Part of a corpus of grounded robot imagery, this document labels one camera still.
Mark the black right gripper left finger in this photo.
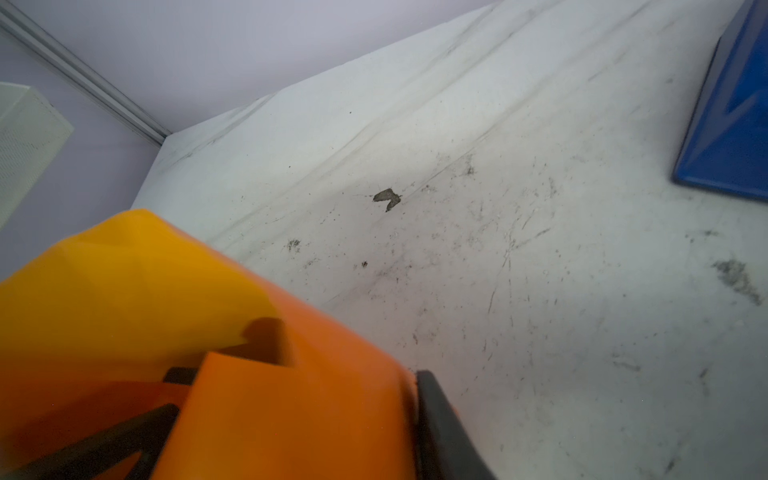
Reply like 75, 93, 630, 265
2, 404, 180, 479

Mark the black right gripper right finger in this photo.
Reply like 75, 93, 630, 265
415, 370, 496, 480

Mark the orange wrapping paper sheet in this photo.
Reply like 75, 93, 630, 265
1, 210, 418, 479

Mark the blue tape dispenser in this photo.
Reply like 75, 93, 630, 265
672, 1, 767, 201

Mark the aluminium frame post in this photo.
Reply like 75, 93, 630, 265
1, 1, 171, 145

